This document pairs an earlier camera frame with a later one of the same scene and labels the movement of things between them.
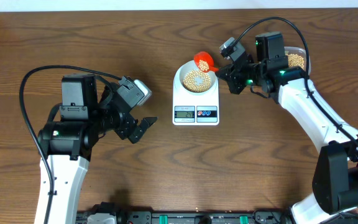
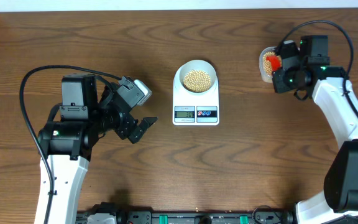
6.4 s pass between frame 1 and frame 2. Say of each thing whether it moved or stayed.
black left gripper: stayed
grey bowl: stayed
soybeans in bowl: stayed
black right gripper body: moved
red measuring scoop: moved
